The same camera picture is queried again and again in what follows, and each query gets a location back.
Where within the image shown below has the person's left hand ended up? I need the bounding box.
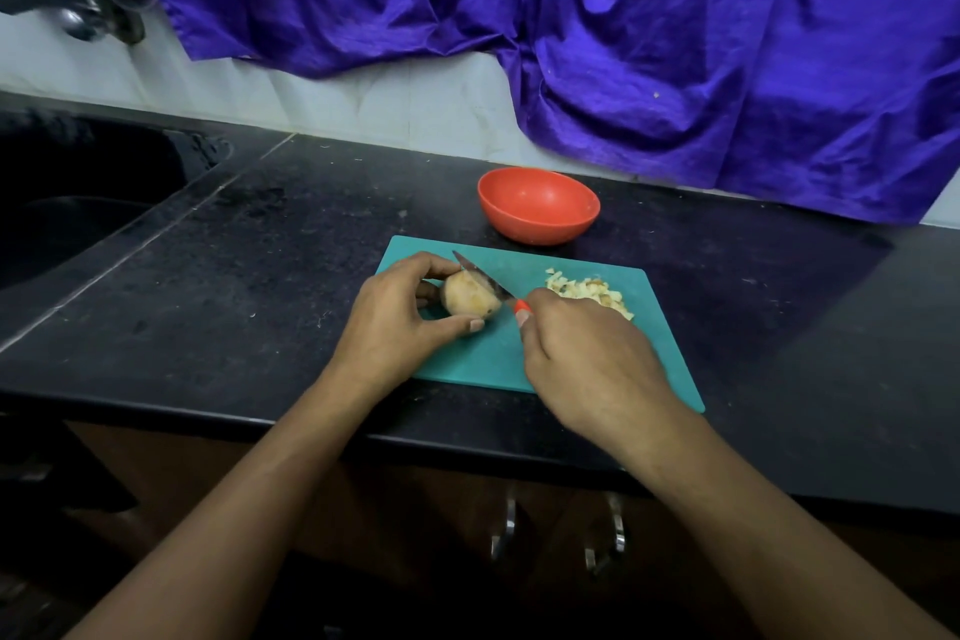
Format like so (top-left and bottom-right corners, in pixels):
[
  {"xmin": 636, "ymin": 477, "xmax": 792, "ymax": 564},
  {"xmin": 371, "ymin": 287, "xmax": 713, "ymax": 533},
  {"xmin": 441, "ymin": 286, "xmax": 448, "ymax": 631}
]
[{"xmin": 330, "ymin": 251, "xmax": 489, "ymax": 397}]

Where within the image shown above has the person's right hand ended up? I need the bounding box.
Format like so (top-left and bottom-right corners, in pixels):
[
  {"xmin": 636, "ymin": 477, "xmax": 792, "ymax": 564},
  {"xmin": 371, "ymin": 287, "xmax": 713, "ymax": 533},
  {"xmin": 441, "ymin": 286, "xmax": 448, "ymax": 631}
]
[{"xmin": 510, "ymin": 287, "xmax": 687, "ymax": 457}]

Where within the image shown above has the teal plastic cutting board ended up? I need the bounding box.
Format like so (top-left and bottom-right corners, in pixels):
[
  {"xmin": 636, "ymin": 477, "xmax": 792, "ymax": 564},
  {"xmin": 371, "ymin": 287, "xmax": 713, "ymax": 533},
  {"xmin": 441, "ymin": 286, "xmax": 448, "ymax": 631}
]
[{"xmin": 375, "ymin": 234, "xmax": 707, "ymax": 415}]

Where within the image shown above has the pile of diced apple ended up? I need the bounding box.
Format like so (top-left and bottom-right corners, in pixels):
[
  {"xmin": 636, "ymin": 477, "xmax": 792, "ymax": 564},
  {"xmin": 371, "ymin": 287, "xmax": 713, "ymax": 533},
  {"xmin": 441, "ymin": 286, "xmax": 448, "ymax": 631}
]
[{"xmin": 543, "ymin": 267, "xmax": 636, "ymax": 322}]

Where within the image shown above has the whole brown potato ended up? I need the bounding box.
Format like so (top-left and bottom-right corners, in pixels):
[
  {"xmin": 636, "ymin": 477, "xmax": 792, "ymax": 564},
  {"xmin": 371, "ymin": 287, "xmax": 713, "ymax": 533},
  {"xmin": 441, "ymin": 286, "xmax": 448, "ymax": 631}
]
[{"xmin": 441, "ymin": 269, "xmax": 504, "ymax": 320}]

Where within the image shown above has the red-handled kitchen knife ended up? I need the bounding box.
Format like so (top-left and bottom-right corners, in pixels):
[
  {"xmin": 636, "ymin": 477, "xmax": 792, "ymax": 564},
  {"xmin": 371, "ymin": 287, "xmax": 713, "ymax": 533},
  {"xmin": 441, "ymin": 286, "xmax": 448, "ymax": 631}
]
[{"xmin": 453, "ymin": 251, "xmax": 533, "ymax": 325}]

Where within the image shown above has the orange bowl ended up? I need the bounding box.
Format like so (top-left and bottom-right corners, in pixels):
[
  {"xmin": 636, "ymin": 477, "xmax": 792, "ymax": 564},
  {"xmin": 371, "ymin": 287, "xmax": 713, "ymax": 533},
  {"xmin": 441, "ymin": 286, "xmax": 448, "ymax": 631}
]
[{"xmin": 477, "ymin": 165, "xmax": 602, "ymax": 247}]

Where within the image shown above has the person's left forearm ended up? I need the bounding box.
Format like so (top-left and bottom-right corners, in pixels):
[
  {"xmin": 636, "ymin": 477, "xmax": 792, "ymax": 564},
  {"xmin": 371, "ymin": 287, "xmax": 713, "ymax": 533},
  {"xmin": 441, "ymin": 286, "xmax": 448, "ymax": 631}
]
[{"xmin": 67, "ymin": 365, "xmax": 377, "ymax": 640}]

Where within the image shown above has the person's right forearm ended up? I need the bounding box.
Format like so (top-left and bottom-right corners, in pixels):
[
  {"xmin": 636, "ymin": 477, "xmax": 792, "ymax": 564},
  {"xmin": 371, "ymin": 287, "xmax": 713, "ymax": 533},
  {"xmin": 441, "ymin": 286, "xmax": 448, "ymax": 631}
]
[{"xmin": 630, "ymin": 410, "xmax": 956, "ymax": 640}]

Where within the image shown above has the dark kitchen sink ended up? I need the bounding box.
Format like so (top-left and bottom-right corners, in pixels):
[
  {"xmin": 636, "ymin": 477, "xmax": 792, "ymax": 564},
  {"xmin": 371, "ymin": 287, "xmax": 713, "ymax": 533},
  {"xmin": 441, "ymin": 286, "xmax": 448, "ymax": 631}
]
[{"xmin": 0, "ymin": 114, "xmax": 239, "ymax": 292}]

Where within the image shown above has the purple cloth curtain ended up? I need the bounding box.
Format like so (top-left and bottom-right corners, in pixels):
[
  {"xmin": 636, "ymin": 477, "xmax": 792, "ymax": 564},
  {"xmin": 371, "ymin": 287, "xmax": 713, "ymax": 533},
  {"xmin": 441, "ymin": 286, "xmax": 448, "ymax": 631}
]
[{"xmin": 127, "ymin": 0, "xmax": 960, "ymax": 226}]

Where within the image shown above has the metal cabinet handle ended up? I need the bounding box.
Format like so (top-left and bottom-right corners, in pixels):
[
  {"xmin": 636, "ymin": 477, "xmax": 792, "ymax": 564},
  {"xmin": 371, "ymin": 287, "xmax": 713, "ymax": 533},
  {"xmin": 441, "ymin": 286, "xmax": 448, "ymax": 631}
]
[
  {"xmin": 585, "ymin": 491, "xmax": 629, "ymax": 574},
  {"xmin": 489, "ymin": 494, "xmax": 518, "ymax": 562}
]

